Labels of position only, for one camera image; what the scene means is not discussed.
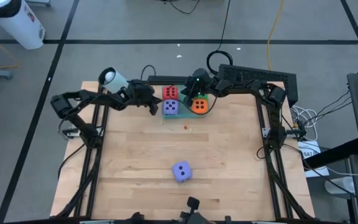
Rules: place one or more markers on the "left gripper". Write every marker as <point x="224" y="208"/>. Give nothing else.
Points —
<point x="138" y="98"/>

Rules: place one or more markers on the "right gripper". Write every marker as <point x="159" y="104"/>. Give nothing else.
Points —
<point x="199" y="82"/>

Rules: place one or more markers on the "purple foam die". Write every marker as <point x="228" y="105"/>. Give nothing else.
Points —
<point x="170" y="107"/>
<point x="181" y="171"/>

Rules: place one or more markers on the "red foam die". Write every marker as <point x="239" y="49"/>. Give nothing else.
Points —
<point x="170" y="92"/>

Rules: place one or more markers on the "orange foam die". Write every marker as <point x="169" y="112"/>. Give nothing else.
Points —
<point x="200" y="105"/>

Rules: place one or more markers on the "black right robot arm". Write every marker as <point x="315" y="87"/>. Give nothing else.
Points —
<point x="238" y="85"/>

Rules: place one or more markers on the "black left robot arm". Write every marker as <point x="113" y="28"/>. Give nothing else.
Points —
<point x="62" y="107"/>

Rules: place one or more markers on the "black flat box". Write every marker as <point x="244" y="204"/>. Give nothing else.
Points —
<point x="166" y="78"/>

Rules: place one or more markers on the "teal translucent plastic bin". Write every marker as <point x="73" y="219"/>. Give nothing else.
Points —
<point x="185" y="115"/>

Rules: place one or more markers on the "black perforated computer case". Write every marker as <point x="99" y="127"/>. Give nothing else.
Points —
<point x="259" y="74"/>

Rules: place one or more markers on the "black gadget on stand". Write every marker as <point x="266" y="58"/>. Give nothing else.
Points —
<point x="193" y="203"/>

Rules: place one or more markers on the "white paper label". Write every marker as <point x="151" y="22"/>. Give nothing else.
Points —
<point x="309" y="152"/>

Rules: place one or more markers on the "black table clamp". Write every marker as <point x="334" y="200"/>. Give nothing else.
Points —
<point x="227" y="219"/>

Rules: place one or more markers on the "black desk bar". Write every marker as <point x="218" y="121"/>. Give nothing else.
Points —
<point x="331" y="154"/>

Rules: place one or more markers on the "grey cart base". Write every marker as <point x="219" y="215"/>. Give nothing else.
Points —
<point x="37" y="2"/>

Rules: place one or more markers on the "white trash bin black liner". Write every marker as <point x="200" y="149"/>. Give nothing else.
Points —
<point x="14" y="25"/>

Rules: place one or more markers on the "white cup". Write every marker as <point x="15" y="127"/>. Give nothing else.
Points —
<point x="339" y="185"/>

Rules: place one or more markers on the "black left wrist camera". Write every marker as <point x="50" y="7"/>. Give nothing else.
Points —
<point x="140" y="85"/>

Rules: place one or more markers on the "white cylindrical camera on stand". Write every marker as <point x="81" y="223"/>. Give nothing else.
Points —
<point x="113" y="81"/>

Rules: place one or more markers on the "black aluminium table frame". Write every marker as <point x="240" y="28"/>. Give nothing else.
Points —
<point x="274" y="193"/>

